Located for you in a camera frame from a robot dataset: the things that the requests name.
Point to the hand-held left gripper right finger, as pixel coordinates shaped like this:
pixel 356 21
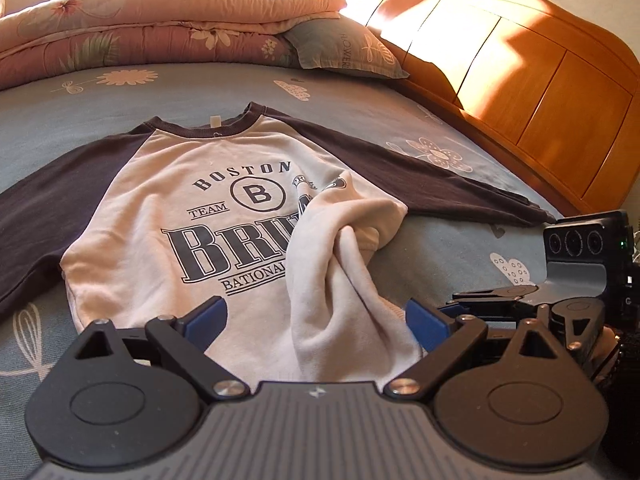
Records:
pixel 425 324

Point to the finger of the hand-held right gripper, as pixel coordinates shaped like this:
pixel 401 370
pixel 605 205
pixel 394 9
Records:
pixel 452 309
pixel 500 293

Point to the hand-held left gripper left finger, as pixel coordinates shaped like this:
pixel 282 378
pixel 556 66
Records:
pixel 206 317

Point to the white sweatshirt with dark sleeves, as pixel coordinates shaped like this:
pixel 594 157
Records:
pixel 165 195

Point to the person's right hand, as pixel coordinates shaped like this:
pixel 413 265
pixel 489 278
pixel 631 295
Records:
pixel 606 352

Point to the blue-grey floral bed sheet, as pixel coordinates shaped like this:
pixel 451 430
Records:
pixel 450 260

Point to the wooden headboard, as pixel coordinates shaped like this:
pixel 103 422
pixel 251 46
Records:
pixel 525 60

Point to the grey-green flower print pillow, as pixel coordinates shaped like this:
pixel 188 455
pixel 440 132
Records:
pixel 345 50

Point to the folded pink floral quilt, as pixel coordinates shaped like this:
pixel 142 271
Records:
pixel 150 25

